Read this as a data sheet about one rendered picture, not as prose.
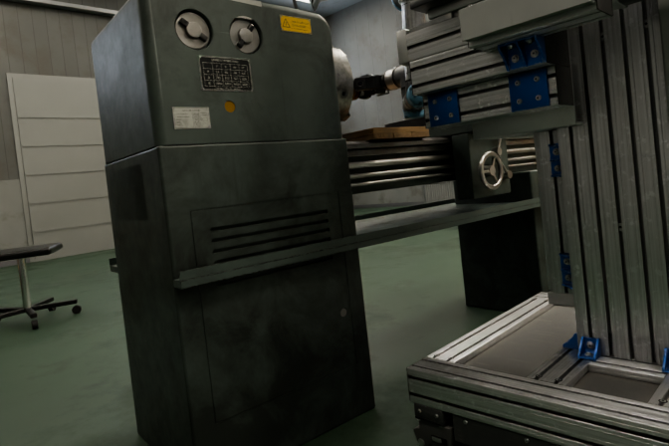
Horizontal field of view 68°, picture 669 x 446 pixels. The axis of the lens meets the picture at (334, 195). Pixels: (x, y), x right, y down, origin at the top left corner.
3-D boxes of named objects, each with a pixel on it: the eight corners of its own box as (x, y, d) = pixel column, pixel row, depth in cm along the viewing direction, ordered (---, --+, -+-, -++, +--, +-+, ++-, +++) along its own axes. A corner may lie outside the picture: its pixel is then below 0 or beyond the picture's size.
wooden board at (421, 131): (373, 138, 175) (372, 127, 175) (313, 150, 203) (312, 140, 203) (429, 136, 194) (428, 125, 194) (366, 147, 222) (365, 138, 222)
